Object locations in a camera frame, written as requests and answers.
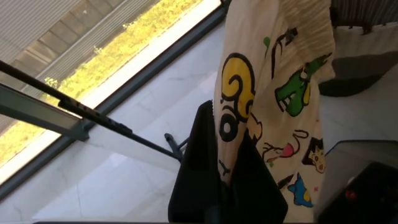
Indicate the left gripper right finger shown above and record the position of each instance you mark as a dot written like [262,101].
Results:
[255,193]

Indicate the cream printed garment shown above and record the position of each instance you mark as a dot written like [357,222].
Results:
[273,124]

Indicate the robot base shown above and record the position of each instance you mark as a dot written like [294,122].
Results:
[357,193]

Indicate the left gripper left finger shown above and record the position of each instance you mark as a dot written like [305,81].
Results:
[191,199]

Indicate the window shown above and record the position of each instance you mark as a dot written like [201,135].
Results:
[93,31]

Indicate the black clothes rack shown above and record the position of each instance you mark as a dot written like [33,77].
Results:
[93,114]

